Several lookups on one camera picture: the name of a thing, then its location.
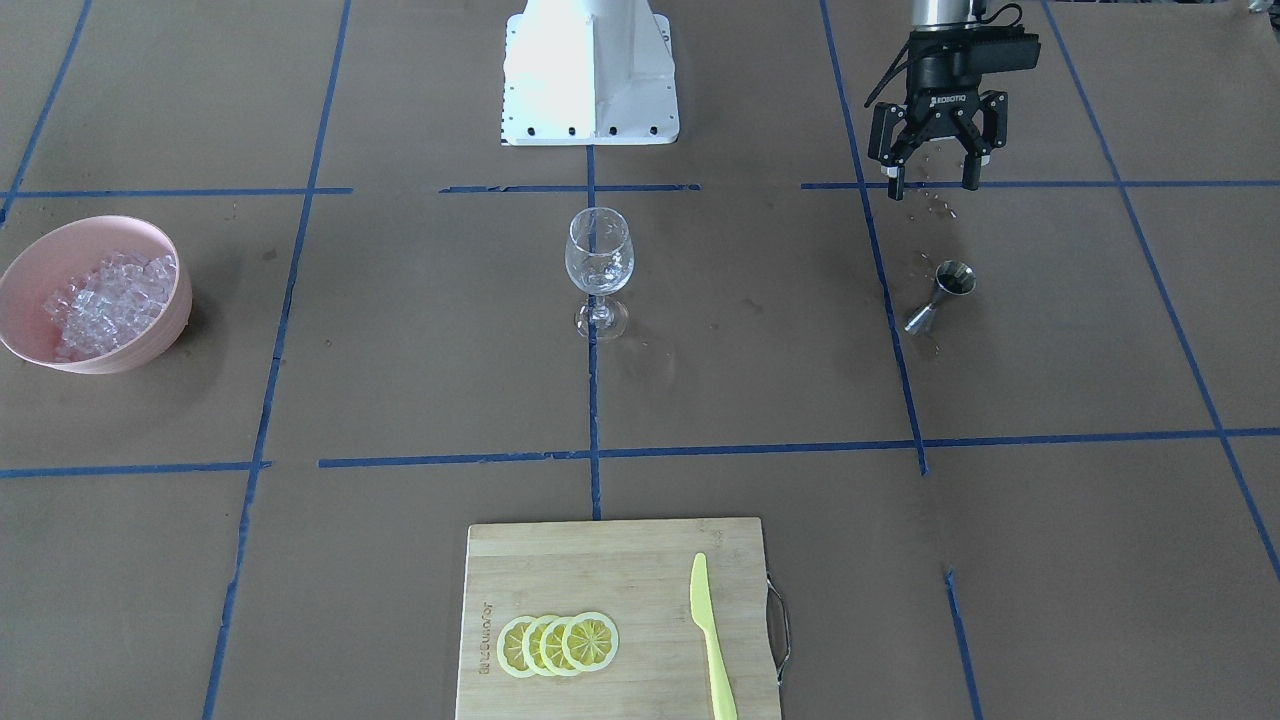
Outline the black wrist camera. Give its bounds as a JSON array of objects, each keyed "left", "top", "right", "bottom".
[{"left": 918, "top": 26, "right": 1041, "bottom": 79}]

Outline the yellow plastic knife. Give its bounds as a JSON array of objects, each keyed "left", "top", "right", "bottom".
[{"left": 687, "top": 552, "right": 739, "bottom": 719}]

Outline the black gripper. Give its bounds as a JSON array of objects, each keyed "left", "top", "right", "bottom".
[{"left": 868, "top": 29, "right": 1009, "bottom": 201}]

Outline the pink bowl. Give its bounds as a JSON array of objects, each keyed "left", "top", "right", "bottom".
[{"left": 1, "top": 215, "right": 192, "bottom": 374}]

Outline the steel cocktail jigger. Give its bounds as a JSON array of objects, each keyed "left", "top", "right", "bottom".
[{"left": 902, "top": 260, "right": 977, "bottom": 336}]

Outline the bamboo cutting board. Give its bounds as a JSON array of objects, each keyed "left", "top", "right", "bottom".
[{"left": 454, "top": 518, "right": 782, "bottom": 719}]

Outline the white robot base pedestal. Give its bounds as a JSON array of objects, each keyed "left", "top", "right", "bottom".
[{"left": 500, "top": 1, "right": 681, "bottom": 147}]

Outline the clear wine glass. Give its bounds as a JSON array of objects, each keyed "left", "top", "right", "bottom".
[{"left": 564, "top": 208, "right": 635, "bottom": 343}]

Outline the clear ice cubes pile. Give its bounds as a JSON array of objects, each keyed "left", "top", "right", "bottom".
[{"left": 42, "top": 251, "right": 178, "bottom": 363}]

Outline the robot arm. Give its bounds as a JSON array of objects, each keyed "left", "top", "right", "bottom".
[{"left": 864, "top": 1, "right": 1042, "bottom": 201}]

